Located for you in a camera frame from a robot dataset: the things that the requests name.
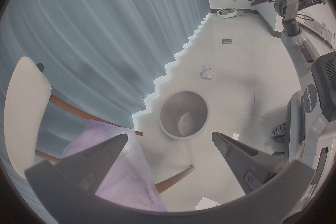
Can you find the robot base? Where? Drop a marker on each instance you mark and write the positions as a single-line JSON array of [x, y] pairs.
[[319, 136]]

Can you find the white oval basin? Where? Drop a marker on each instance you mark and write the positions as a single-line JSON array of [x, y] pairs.
[[223, 15]]

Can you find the white cushioned wooden chair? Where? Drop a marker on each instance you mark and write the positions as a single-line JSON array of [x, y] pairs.
[[23, 112]]

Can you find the purple plastic bag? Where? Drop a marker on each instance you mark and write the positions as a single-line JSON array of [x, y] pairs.
[[128, 173]]

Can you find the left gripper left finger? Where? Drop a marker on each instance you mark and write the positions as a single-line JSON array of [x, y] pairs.
[[102, 160]]

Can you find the white paper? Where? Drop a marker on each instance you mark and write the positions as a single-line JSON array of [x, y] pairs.
[[207, 72]]

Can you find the white trash bin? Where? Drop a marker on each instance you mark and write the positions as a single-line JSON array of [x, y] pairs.
[[183, 115]]

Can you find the blue-grey curtain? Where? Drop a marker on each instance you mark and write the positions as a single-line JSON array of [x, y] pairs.
[[105, 20]]

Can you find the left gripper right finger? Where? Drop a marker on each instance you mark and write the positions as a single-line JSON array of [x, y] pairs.
[[244, 162]]

